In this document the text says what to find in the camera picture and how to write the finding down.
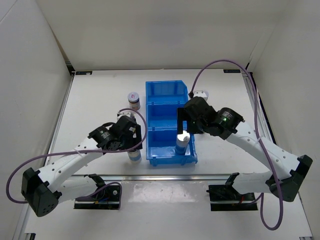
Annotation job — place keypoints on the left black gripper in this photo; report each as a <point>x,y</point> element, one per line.
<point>133,141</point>

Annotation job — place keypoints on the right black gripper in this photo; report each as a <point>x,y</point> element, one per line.
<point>182,115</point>

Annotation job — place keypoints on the white bead shaker jar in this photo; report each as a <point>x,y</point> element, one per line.
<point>182,142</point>
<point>134,156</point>

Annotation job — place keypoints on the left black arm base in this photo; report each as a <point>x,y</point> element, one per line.
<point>108,199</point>

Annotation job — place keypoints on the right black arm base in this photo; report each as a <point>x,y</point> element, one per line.
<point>223,200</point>

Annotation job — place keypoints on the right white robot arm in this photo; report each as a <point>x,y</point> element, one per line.
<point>286,171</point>

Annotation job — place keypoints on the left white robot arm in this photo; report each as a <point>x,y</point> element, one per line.
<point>48,186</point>

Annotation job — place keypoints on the blue three-compartment plastic bin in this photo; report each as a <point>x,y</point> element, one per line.
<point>163,98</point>

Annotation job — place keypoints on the left dark spice jar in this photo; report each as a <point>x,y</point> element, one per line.
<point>134,100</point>

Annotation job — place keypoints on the right blue corner label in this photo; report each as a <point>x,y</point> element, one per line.
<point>231,71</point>

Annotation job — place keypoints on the blue corner label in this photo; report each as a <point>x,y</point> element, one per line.
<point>231,71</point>
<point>83,73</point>

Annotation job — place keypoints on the left blue corner label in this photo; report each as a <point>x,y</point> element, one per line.
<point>83,73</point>

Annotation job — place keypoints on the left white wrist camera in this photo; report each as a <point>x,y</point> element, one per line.
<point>129,114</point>

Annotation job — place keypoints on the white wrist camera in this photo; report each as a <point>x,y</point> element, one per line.
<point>201,93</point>
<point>129,114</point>

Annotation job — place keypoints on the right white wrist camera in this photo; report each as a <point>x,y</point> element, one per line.
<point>201,93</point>

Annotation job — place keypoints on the front aluminium rail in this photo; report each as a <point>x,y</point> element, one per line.
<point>166,177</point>

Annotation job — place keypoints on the aluminium rail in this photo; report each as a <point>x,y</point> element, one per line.
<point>166,177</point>
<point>50,107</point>
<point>262,131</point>

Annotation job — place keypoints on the left aluminium rail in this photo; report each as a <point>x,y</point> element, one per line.
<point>50,107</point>

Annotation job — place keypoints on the right aluminium rail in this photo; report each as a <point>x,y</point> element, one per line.
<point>262,131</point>

